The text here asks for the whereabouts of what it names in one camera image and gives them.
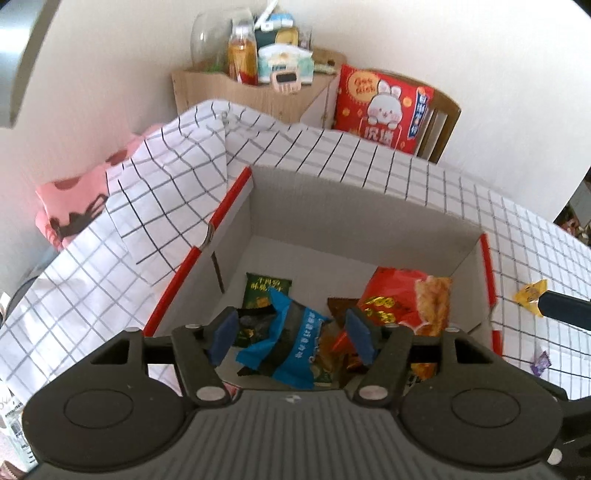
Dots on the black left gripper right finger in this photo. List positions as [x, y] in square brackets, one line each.
[385, 350]

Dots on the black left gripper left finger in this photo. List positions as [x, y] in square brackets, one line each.
[198, 350]

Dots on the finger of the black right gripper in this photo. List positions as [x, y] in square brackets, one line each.
[567, 309]

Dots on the big red snack bag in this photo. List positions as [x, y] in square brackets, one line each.
[410, 298]

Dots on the green snack packet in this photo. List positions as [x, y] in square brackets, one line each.
[257, 289]

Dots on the blue snack packet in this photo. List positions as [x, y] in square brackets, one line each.
[286, 355]

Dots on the dark red foil snack packet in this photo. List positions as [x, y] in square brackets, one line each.
[336, 362]

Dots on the black snack packet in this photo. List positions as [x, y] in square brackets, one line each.
[254, 325]

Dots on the yellow snack packet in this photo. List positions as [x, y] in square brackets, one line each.
[529, 296]

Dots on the small purple candy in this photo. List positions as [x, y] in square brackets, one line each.
[540, 364]

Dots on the white black grid tablecloth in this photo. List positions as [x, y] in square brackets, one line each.
[163, 197]

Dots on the red cardboard box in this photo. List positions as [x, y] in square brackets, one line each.
[327, 238]

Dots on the pink patterned cloth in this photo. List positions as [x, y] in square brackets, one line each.
[69, 205]

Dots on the red rabbit cushion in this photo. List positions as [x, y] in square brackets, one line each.
[380, 108]

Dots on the wooden chair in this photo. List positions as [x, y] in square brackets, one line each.
[438, 125]

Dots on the wooden side cabinet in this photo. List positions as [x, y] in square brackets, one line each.
[314, 105]

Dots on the pink digital timer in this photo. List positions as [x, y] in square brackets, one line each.
[286, 82]

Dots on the orange juice bottle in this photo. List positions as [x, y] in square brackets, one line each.
[242, 55]

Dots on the tissue pack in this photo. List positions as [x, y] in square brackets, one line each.
[277, 56]

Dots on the clear glass dome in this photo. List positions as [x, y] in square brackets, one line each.
[210, 34]

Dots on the teal yellow toy box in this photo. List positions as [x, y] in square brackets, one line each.
[278, 28]

